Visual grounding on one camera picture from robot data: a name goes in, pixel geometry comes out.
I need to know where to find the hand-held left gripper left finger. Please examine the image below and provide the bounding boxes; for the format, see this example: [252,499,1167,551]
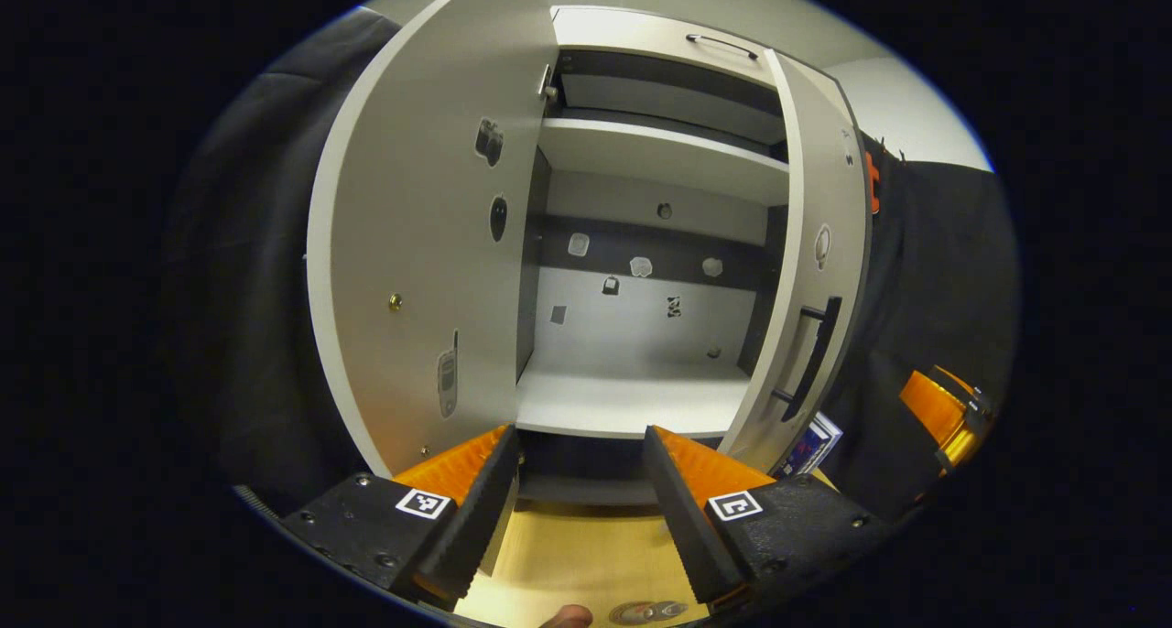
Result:
[279,424,521,611]

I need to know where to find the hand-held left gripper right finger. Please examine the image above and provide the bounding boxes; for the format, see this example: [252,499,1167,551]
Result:
[641,424,903,606]

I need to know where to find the clear plastic bottle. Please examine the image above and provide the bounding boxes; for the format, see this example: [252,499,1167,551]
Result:
[608,600,689,625]

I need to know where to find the white and grey cabinet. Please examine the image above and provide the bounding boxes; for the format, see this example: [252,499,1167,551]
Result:
[515,5,793,510]

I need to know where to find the white cabinet door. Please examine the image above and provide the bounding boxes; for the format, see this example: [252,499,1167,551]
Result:
[305,0,559,480]
[719,49,873,473]

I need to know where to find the white cabinet shelf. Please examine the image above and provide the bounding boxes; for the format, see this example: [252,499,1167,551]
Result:
[537,117,790,208]

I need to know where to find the white cabinet drawer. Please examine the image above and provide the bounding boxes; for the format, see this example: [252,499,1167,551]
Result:
[549,5,779,89]

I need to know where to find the blue printed box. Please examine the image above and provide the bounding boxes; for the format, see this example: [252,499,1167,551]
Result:
[774,412,844,479]

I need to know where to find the black backdrop cloth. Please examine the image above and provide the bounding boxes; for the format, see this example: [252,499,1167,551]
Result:
[819,129,1022,519]
[156,7,404,519]

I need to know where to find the black drawer handle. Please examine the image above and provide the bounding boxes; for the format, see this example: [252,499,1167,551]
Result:
[685,33,761,61]

